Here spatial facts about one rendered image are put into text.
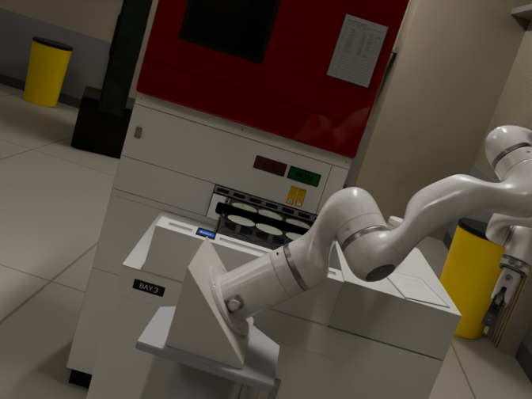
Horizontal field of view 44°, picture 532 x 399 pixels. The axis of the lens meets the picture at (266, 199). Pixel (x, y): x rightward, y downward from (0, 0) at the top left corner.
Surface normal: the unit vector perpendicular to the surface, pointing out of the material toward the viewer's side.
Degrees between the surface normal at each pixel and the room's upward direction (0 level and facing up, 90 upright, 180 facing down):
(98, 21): 90
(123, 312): 90
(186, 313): 90
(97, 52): 90
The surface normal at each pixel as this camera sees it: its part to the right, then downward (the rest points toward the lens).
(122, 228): -0.03, 0.23
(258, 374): 0.29, -0.93
